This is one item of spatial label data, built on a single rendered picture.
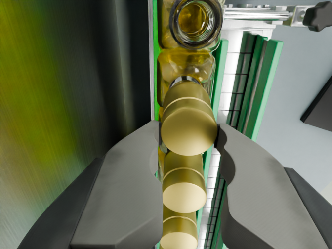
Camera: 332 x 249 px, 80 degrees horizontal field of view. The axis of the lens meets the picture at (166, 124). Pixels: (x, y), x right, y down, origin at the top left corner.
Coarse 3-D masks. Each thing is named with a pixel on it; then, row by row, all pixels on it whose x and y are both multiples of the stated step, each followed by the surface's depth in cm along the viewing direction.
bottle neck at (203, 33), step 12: (180, 0) 10; (192, 0) 10; (204, 0) 10; (216, 0) 10; (204, 12) 14; (216, 12) 10; (204, 24) 14; (216, 24) 11; (180, 36) 11; (192, 36) 13; (204, 36) 12; (216, 36) 11; (192, 48) 11
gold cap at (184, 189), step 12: (168, 156) 17; (180, 156) 16; (192, 156) 17; (168, 168) 16; (180, 168) 15; (192, 168) 15; (168, 180) 15; (180, 180) 14; (192, 180) 14; (204, 180) 15; (168, 192) 14; (180, 192) 14; (192, 192) 14; (204, 192) 14; (168, 204) 15; (180, 204) 15; (192, 204) 15; (204, 204) 15
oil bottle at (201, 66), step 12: (168, 60) 18; (180, 60) 18; (192, 60) 18; (204, 60) 18; (168, 72) 17; (180, 72) 17; (192, 72) 17; (204, 72) 17; (168, 84) 18; (204, 84) 18
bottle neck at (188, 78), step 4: (184, 76) 17; (188, 76) 17; (176, 80) 17; (180, 80) 16; (184, 80) 16; (188, 80) 16; (192, 80) 16; (196, 80) 17; (172, 84) 17; (200, 84) 17
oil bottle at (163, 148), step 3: (159, 108) 23; (162, 108) 22; (159, 111) 22; (162, 111) 22; (159, 114) 22; (162, 114) 21; (159, 117) 21; (159, 120) 21; (162, 141) 21; (162, 144) 22; (159, 147) 23; (162, 147) 22; (165, 147) 21; (162, 150) 22; (165, 150) 22; (165, 153) 22; (201, 153) 22
